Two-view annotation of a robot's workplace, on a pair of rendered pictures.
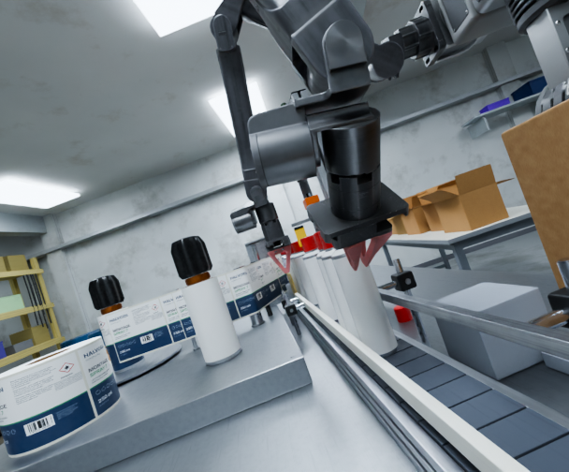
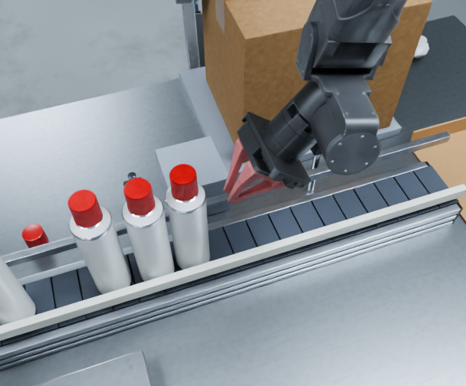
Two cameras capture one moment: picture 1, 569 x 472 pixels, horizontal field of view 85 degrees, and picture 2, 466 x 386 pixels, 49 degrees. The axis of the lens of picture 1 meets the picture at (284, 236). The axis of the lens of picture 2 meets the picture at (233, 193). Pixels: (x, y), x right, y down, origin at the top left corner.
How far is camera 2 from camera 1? 0.77 m
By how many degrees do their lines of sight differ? 99
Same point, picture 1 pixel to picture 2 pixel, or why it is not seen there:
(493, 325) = (326, 172)
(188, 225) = not seen: outside the picture
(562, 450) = (342, 201)
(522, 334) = not seen: hidden behind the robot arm
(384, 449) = (281, 289)
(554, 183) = (270, 73)
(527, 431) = (329, 207)
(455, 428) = (358, 222)
